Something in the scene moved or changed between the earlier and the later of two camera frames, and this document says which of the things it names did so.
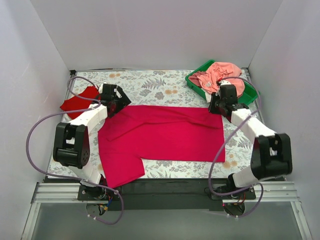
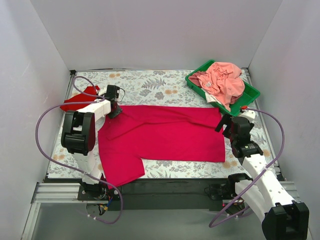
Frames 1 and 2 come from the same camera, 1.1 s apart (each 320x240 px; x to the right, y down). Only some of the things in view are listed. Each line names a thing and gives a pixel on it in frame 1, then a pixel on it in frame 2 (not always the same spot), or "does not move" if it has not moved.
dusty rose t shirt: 194,78 does not move
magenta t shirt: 131,134 does not move
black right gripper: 215,106 to 229,127
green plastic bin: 249,93 does not move
